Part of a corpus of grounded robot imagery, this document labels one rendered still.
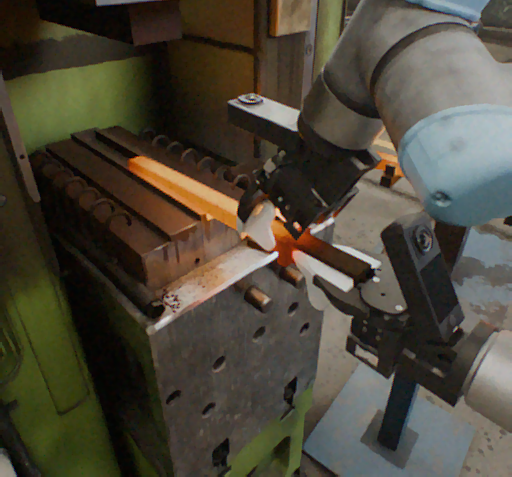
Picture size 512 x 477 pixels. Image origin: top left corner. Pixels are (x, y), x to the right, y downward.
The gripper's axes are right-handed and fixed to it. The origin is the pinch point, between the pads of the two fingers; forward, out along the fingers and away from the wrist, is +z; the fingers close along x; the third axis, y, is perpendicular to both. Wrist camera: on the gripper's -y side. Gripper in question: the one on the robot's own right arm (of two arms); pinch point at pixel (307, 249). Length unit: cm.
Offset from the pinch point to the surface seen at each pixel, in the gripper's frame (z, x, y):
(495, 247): -4, 66, 32
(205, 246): 17.2, -2.3, 7.2
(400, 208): 73, 179, 102
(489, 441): -18, 73, 103
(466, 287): -5, 47, 32
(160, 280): 17.2, -10.3, 8.9
